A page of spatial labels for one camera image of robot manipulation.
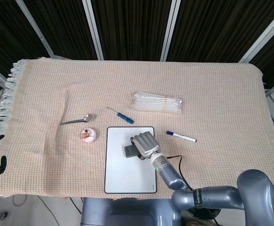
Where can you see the grey whiteboard eraser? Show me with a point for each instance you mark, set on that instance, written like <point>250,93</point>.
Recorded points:
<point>130,151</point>

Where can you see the small white whiteboard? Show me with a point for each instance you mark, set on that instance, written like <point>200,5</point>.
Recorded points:
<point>122,174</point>

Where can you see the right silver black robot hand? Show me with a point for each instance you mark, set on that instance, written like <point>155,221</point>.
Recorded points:
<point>146,143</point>

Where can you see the black waste bin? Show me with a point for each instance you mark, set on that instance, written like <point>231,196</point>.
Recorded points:
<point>209,214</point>

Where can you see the grey robot torso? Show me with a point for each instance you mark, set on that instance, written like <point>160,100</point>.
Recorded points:
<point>127,212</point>

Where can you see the blue-capped white marker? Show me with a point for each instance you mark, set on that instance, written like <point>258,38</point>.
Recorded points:
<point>181,136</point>

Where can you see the beige waffle weave tablecloth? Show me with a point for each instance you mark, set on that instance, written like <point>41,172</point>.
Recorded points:
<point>57,82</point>

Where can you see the black pleated curtain panel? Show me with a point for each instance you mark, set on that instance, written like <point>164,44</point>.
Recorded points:
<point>61,26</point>
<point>7,35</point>
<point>212,28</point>
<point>273,61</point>
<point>132,28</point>

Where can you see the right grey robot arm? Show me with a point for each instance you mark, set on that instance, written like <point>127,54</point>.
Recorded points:
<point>221,195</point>

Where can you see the aluminium frame post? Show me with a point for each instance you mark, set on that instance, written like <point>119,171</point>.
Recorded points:
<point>93,28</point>
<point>35,30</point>
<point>170,28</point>
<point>263,35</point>

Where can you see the metal spoon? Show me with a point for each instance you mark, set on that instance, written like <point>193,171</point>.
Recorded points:
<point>88,117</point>

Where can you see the clear bag of white sticks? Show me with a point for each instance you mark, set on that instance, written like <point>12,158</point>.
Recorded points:
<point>155,103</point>

